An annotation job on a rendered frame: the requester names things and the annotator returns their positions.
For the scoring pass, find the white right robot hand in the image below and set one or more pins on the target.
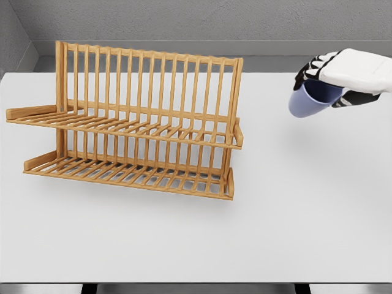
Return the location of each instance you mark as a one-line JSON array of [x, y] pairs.
[[352, 72]]

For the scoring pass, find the blue cup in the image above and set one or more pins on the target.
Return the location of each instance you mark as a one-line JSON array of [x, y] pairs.
[[306, 102]]

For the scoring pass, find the wooden two-tier dish rack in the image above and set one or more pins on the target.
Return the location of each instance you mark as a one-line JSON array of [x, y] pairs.
[[141, 122]]

